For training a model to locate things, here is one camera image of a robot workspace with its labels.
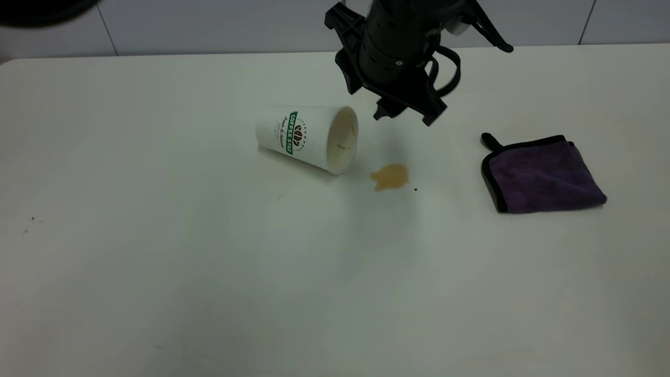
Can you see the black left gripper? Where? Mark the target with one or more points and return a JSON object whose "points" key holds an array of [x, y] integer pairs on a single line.
{"points": [[356, 73]]}

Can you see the white paper coffee cup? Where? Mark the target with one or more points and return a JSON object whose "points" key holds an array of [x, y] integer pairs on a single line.
{"points": [[309, 137]]}

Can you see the purple cloth with black trim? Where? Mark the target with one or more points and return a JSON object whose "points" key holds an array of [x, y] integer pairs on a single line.
{"points": [[544, 178]]}

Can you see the brown coffee spill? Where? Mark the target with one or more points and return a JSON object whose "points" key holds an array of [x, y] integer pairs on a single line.
{"points": [[390, 177]]}

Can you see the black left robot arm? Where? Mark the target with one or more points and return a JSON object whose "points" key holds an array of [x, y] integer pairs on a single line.
{"points": [[398, 31]]}

